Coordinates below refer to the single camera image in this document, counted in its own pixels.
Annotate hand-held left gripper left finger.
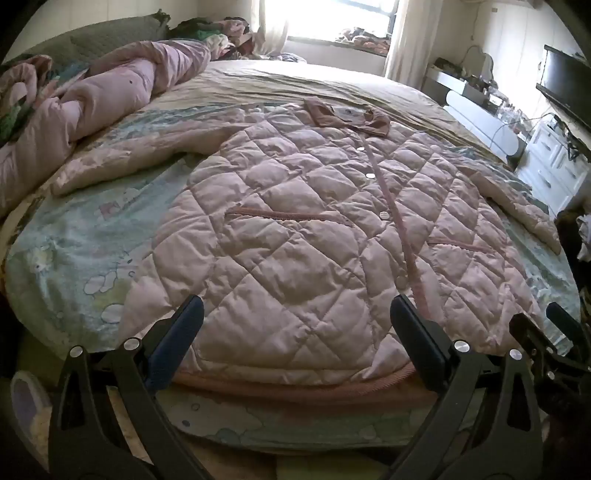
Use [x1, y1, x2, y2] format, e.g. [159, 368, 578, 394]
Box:
[48, 295, 213, 480]

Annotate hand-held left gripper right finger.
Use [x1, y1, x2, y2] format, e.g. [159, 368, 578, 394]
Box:
[390, 294, 543, 480]

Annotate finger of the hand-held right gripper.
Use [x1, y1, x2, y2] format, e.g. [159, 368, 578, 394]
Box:
[546, 302, 591, 354]
[509, 313, 561, 370]

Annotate pink quilted jacket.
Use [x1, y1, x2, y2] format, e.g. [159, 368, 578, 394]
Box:
[51, 97, 561, 402]

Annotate dark hanging clothes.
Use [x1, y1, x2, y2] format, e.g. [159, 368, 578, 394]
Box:
[554, 208, 591, 287]

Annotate heap of pink clothes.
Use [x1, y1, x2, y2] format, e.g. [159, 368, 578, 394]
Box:
[337, 27, 393, 56]

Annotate pile of mixed clothes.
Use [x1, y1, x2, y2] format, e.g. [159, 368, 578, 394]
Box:
[168, 17, 259, 61]

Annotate pale green cartoon print blanket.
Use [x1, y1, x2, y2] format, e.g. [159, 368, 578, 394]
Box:
[9, 104, 583, 448]

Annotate white chest of drawers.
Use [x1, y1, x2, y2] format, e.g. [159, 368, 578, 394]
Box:
[515, 115, 591, 217]

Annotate white dressing table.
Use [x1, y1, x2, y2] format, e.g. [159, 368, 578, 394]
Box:
[422, 60, 527, 169]

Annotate cluster of cosmetic bottles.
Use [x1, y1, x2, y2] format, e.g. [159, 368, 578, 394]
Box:
[466, 76, 527, 134]

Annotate black flat television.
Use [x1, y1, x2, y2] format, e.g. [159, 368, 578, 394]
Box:
[536, 45, 591, 134]

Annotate pink rolled duvet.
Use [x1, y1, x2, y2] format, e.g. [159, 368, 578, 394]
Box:
[0, 39, 213, 217]

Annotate cloud shaped mirror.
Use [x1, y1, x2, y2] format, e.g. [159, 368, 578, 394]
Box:
[462, 45, 497, 84]

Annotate cream curtain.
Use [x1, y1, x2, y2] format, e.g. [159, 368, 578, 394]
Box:
[252, 0, 291, 58]
[383, 0, 432, 90]

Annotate floral printed blanket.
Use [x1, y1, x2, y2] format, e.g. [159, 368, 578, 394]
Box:
[0, 54, 61, 148]

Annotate grey padded headboard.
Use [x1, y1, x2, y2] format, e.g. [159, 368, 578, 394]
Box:
[4, 11, 171, 70]

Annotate window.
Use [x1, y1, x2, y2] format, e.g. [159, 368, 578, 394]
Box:
[286, 0, 402, 44]

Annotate tangle of black cables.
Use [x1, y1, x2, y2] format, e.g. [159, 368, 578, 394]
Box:
[549, 113, 591, 162]

